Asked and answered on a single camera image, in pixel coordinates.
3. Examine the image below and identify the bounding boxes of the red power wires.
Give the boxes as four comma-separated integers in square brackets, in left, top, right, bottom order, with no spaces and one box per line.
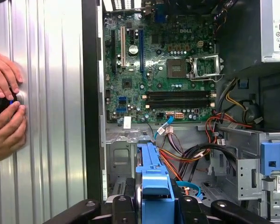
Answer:
[205,112,252,147]

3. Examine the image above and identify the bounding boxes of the silver socket cover frame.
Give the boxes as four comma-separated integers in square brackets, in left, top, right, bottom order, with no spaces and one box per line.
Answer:
[188,53,225,79]

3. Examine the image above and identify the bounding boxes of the yellow black power wires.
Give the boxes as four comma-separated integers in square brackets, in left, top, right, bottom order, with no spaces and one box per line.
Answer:
[220,78,264,126]

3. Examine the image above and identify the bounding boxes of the white plug with dark wires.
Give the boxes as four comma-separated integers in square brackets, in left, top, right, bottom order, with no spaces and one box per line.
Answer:
[164,126,185,161]

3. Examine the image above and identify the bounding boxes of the CPU socket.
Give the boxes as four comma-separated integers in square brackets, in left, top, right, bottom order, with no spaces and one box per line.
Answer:
[167,58,189,79]

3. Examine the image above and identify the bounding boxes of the hard disk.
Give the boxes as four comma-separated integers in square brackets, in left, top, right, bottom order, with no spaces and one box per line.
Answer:
[134,141,179,224]

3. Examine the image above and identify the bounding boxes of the thin metal locking lever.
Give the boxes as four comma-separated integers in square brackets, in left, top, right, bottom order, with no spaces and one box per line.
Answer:
[186,71,225,82]

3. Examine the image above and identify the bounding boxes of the white expansion slot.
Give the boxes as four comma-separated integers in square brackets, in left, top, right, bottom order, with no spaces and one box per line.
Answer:
[120,25,126,69]

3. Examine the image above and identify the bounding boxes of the orange red power wire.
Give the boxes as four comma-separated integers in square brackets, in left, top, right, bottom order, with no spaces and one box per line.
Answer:
[157,148,212,196]

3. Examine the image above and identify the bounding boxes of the blue expansion slot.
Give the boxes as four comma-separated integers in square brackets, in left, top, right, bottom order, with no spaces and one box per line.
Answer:
[138,28,145,73]

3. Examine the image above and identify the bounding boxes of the green motherboard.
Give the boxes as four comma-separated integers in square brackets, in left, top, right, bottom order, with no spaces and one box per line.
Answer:
[102,7,217,124]

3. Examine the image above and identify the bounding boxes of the black open PC case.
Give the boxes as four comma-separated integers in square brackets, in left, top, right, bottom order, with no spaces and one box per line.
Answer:
[81,0,280,224]

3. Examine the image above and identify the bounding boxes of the person's left hand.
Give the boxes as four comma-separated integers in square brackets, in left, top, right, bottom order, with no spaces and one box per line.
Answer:
[0,50,24,101]

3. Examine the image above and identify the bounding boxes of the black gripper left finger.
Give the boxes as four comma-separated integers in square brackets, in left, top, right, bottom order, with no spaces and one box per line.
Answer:
[43,195,141,224]

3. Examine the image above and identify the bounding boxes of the blue VGA port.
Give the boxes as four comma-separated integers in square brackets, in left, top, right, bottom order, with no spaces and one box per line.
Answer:
[154,7,168,23]

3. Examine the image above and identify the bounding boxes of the long black expansion slot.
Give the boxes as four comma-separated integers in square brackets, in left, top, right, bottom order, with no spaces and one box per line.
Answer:
[110,29,117,76]

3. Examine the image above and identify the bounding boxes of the person's right hand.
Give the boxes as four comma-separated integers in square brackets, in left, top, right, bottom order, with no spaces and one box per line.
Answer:
[0,102,28,165]

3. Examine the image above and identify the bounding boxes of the grey power supply unit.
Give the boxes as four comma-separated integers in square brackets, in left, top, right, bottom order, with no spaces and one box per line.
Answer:
[218,0,280,70]

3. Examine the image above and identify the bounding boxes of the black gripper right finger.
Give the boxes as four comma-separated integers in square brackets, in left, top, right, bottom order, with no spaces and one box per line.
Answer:
[177,195,269,224]

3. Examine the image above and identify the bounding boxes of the blue plastic drive latch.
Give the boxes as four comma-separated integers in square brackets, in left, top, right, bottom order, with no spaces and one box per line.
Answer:
[260,141,280,175]

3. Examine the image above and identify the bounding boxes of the thick black cable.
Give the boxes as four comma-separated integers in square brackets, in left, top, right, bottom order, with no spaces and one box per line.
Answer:
[182,142,238,185]

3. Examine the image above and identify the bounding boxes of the silver coin cell battery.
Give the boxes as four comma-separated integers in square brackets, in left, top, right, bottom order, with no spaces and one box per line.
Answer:
[128,44,140,56]

